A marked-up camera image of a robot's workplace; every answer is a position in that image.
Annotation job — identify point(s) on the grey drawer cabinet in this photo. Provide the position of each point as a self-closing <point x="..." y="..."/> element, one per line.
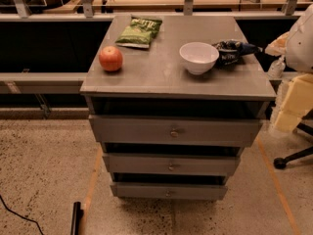
<point x="154" y="84"/>

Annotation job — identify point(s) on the middle grey drawer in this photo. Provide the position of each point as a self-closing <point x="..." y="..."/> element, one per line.
<point x="177" y="165"/>

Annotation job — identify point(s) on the hand sanitizer bottle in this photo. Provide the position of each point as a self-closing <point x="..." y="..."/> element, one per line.
<point x="277" y="67"/>

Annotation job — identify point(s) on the grey drawer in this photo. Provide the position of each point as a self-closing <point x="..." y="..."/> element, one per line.
<point x="175" y="131"/>
<point x="177" y="165"/>
<point x="168" y="191"/>

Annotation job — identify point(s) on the black office chair base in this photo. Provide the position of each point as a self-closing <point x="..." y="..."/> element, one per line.
<point x="296" y="145"/>

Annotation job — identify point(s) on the white bowl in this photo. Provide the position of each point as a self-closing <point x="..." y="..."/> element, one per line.
<point x="198" y="57"/>

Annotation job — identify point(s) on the black floor object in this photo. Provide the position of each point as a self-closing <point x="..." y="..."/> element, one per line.
<point x="77" y="214"/>

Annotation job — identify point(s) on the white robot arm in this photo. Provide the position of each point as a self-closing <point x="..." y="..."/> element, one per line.
<point x="296" y="46"/>

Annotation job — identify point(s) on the red apple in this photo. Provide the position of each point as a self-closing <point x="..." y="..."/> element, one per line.
<point x="110" y="58"/>

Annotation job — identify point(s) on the top grey drawer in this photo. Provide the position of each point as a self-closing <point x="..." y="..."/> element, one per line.
<point x="175" y="131"/>

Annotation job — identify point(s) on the bottom grey drawer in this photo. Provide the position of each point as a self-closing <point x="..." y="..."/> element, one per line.
<point x="168" y="191"/>

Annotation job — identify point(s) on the green jalapeno chip bag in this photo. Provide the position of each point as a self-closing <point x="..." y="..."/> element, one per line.
<point x="140" y="33"/>

